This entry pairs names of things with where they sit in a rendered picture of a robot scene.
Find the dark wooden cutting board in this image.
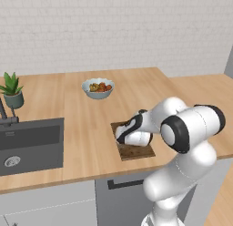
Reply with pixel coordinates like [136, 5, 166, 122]
[110, 121, 157, 162]

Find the pale blue bowl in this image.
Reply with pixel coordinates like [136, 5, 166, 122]
[81, 77, 116, 100]

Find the red-orange fruit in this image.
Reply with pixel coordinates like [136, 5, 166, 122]
[98, 82, 114, 94]

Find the yellow-green fruit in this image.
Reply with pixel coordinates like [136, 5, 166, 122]
[88, 82, 100, 94]

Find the dark grey sink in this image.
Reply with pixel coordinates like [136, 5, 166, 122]
[0, 117, 65, 177]

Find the grey dishwasher front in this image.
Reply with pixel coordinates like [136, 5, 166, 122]
[95, 170, 195, 226]

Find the green plant in grey pot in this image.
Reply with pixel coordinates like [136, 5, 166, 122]
[0, 71, 25, 110]

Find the dark grey tap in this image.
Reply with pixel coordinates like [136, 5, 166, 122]
[0, 95, 20, 129]

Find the light grey drawer front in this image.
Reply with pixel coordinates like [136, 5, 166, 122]
[0, 180, 97, 218]

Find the light grey cupboard door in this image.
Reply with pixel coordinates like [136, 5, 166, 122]
[2, 199, 98, 226]

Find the grey tall cabinet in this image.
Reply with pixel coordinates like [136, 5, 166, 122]
[223, 45, 233, 79]

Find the light grey cabinet side panel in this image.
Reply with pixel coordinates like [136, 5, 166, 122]
[183, 158, 233, 226]

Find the black dishwasher handle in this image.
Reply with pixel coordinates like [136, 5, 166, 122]
[106, 179, 146, 190]

